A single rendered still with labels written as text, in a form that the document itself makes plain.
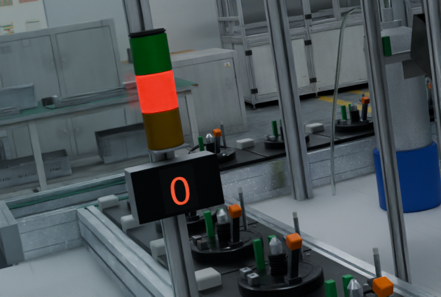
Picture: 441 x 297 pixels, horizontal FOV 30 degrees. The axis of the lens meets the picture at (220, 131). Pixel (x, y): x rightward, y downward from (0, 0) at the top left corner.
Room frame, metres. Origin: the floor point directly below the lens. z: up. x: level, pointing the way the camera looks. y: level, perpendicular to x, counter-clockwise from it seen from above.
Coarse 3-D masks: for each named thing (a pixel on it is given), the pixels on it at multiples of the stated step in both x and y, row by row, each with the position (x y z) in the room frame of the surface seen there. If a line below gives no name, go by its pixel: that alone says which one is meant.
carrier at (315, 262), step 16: (256, 240) 1.32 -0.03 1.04; (272, 240) 1.28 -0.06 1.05; (256, 256) 1.32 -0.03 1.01; (272, 256) 1.27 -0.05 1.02; (304, 256) 1.40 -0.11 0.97; (320, 256) 1.39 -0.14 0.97; (208, 272) 1.34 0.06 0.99; (240, 272) 1.29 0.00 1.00; (256, 272) 1.30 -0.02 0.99; (272, 272) 1.27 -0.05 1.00; (304, 272) 1.27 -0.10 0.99; (320, 272) 1.26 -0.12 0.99; (336, 272) 1.30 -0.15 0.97; (352, 272) 1.29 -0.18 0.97; (208, 288) 1.32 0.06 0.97; (224, 288) 1.30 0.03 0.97; (240, 288) 1.26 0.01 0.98; (256, 288) 1.23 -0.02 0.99; (272, 288) 1.22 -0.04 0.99; (288, 288) 1.21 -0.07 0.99; (304, 288) 1.22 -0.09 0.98; (320, 288) 1.24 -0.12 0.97; (368, 288) 1.21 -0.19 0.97
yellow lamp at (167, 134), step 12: (144, 120) 1.08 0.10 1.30; (156, 120) 1.06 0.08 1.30; (168, 120) 1.07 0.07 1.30; (180, 120) 1.09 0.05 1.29; (156, 132) 1.07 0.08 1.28; (168, 132) 1.07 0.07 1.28; (180, 132) 1.08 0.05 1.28; (156, 144) 1.07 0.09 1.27; (168, 144) 1.06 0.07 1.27; (180, 144) 1.07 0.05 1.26
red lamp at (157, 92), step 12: (168, 72) 1.08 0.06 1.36; (144, 84) 1.07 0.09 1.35; (156, 84) 1.06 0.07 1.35; (168, 84) 1.07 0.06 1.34; (144, 96) 1.07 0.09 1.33; (156, 96) 1.06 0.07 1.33; (168, 96) 1.07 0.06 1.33; (144, 108) 1.07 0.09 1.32; (156, 108) 1.06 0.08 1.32; (168, 108) 1.07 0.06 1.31
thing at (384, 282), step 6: (384, 276) 0.98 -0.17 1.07; (372, 282) 0.99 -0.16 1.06; (378, 282) 0.97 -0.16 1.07; (384, 282) 0.96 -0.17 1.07; (390, 282) 0.96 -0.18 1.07; (372, 288) 0.98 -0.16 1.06; (378, 288) 0.96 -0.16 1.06; (384, 288) 0.96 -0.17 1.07; (390, 288) 0.96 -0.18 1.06; (378, 294) 0.96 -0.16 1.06; (384, 294) 0.96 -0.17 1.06; (390, 294) 0.97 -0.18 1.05
